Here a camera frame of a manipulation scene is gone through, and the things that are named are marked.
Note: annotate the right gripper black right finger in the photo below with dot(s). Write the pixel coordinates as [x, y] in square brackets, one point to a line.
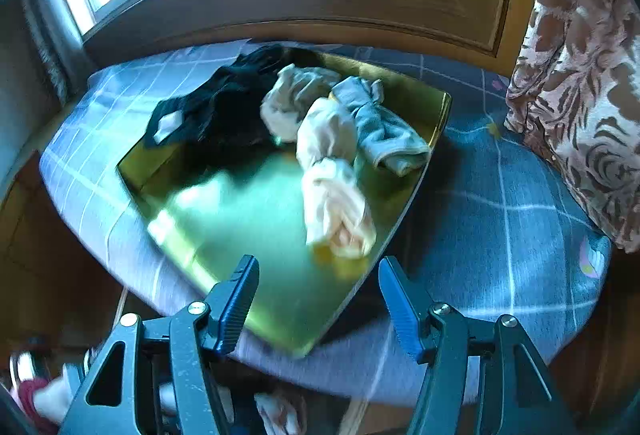
[516, 393]

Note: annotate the brown floral curtain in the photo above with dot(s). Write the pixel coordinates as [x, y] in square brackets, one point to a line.
[574, 97]

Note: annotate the black socks pile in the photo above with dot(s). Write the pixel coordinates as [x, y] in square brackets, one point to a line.
[225, 110]

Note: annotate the dark red gold tray box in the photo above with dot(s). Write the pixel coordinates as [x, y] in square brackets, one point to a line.
[205, 208]

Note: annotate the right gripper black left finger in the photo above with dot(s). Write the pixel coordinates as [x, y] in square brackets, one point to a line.
[120, 394]

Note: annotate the pink white sock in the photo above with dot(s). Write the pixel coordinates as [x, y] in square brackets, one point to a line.
[282, 413]

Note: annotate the blue plaid seat cushion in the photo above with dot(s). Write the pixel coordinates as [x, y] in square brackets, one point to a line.
[493, 229]

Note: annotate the red jacket sleeve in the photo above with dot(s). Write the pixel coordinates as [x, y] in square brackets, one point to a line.
[24, 395]

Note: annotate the cream yellow sock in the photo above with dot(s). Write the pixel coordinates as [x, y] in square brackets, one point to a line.
[336, 213]

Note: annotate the left hand of person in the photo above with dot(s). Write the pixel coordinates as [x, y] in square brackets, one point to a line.
[52, 400]

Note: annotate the beige grey sock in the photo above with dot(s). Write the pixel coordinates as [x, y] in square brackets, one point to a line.
[288, 101]

